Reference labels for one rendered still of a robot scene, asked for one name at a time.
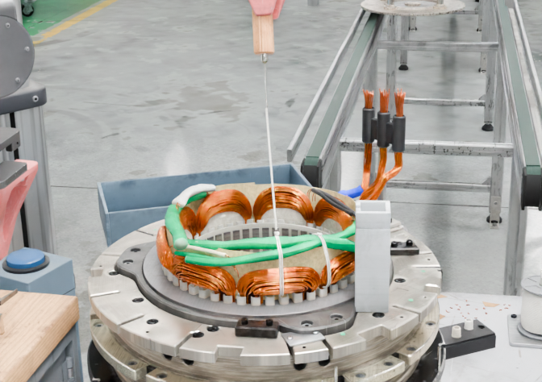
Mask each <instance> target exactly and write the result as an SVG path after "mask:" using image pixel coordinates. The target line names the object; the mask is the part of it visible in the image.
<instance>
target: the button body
mask: <svg viewBox="0 0 542 382"><path fill-rule="evenodd" d="M44 254H45V255H47V256H48V257H49V259H50V264H49V265H48V266H47V267H46V268H44V269H42V270H40V271H38V272H33V273H28V274H12V273H9V272H5V271H4V270H3V269H2V262H3V261H4V260H5V259H6V257H7V256H6V257H4V258H3V259H2V260H1V261H0V290H9V291H14V290H16V289H18V292H28V293H47V294H56V295H65V296H76V293H75V284H74V275H73V260H72V259H70V258H66V257H63V256H59V255H53V254H50V253H47V252H44ZM76 331H77V347H78V356H79V365H80V373H81V382H84V380H83V371H82V361H81V345H80V336H79V327H78V321H77V322H76Z"/></svg>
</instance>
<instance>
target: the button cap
mask: <svg viewBox="0 0 542 382"><path fill-rule="evenodd" d="M44 261H45V258H44V253H43V252H42V251H41V250H38V249H34V248H25V249H20V250H17V251H13V252H11V253H10V254H9V255H8V256H7V257H6V264H7V266H8V267H10V268H18V269H22V268H33V267H35V266H38V265H40V264H42V263H43V262H44Z"/></svg>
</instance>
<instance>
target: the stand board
mask: <svg viewBox="0 0 542 382"><path fill-rule="evenodd" d="M11 292H12V291H9V290H0V297H1V298H2V297H4V296H5V295H7V294H8V293H11ZM0 313H2V317H3V324H4V331H5V333H4V334H3V335H0V382H27V381H28V379H29V378H30V377H31V376H32V374H33V373H34V372H35V371H36V369H37V368H38V367H39V366H40V365H41V364H42V362H43V361H45V359H46V358H47V357H48V356H49V354H50V353H51V352H52V351H53V349H54V348H55V347H56V346H57V344H58V343H59V342H60V341H61V339H62V338H63V337H64V336H65V335H66V334H67V333H68V332H69V331H70V329H71V328H72V327H73V326H74V324H75V323H76V322H77V321H78V319H79V318H80V315H79V306H78V298H77V297H75V296H65V295H56V294H47V293H28V292H18V293H17V294H15V295H14V296H13V297H12V298H11V299H10V300H8V301H7V302H5V303H4V304H3V305H0Z"/></svg>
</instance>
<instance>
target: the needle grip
mask: <svg viewBox="0 0 542 382"><path fill-rule="evenodd" d="M252 28H253V47H254V53H255V55H257V56H260V55H261V54H268V55H273V54H274V40H273V14H271V15H264V16H256V15H255V14H254V12H253V9H252Z"/></svg>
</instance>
